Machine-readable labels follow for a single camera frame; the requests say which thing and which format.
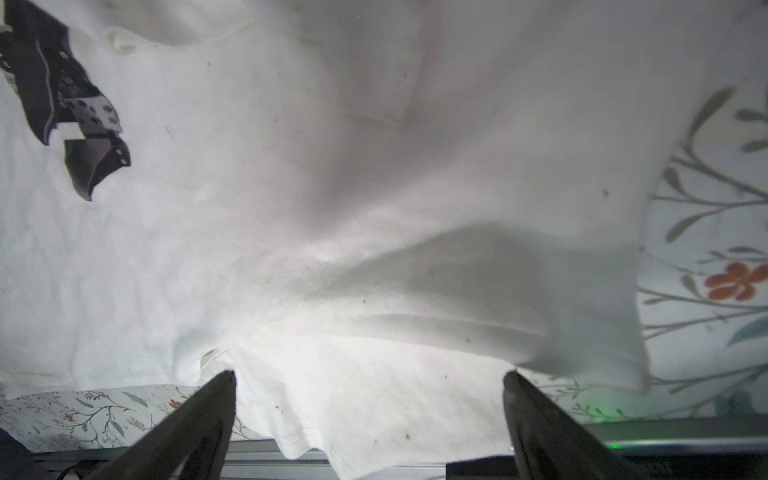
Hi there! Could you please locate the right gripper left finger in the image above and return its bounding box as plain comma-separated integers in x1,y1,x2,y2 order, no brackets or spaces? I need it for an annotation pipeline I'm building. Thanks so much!
91,370,236,480

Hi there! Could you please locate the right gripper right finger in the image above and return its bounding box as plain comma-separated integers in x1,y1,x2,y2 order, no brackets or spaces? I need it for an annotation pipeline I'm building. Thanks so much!
502,371,645,480

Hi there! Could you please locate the white printed t-shirt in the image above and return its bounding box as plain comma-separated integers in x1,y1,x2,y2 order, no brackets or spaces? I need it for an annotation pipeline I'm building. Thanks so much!
0,0,757,480

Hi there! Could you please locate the floral table mat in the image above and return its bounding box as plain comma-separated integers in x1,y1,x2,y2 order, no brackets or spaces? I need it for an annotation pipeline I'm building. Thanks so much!
0,5,768,452

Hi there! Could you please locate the aluminium front rail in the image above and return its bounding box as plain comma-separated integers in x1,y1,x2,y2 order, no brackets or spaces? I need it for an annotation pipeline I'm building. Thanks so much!
29,416,768,480

